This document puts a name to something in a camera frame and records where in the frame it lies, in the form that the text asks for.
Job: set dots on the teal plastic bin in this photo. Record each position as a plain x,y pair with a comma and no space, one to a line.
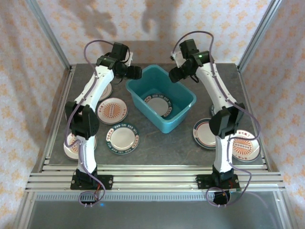
155,81

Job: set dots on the green rimmed white plate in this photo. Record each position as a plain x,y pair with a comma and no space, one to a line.
157,105
122,139

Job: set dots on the orange sunburst white plate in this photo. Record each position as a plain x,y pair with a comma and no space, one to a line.
112,110
70,148
245,148

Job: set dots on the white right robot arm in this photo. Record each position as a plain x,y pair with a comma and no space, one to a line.
222,152

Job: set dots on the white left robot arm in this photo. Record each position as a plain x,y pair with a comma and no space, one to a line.
88,155

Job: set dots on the plain white plate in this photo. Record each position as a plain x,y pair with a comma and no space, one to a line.
106,93

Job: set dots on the red and teal ringed plate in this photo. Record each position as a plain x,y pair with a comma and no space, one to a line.
202,136

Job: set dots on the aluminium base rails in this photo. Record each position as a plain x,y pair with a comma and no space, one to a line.
152,179

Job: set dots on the silver vented strip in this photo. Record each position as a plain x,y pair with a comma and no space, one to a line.
152,196

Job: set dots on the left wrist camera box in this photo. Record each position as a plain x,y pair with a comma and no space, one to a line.
129,58

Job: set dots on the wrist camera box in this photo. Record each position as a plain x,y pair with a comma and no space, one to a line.
175,59
129,58

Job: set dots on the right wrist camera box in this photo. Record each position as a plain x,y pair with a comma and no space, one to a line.
175,59

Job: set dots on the aluminium frame post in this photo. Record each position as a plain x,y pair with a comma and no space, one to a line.
51,35
259,35

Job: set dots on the aluminium table side rail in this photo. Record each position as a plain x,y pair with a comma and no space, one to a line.
64,95
246,91

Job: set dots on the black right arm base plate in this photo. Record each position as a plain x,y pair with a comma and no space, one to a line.
202,181

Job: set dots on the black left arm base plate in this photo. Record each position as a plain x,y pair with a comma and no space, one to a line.
107,182

